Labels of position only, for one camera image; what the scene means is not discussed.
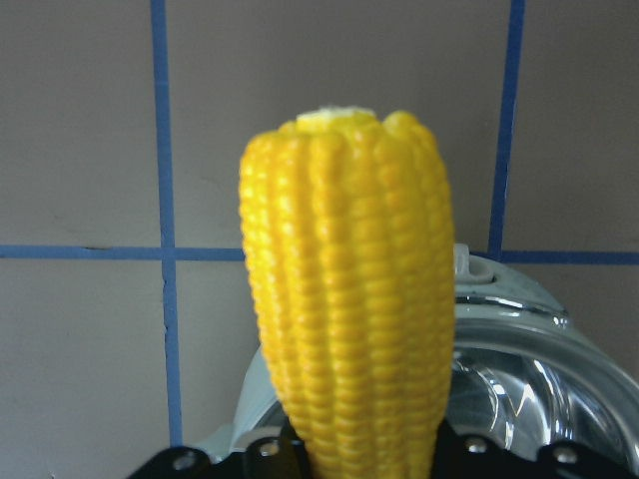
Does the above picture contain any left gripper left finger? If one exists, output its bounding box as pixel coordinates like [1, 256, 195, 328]
[128, 426, 312, 478]

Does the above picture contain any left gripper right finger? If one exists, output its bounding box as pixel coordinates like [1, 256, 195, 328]
[428, 418, 620, 479]

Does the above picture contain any yellow corn cob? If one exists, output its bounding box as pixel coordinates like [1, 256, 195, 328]
[239, 108, 455, 478]

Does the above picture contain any mint green electric pot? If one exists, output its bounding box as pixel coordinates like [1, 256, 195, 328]
[202, 244, 638, 478]

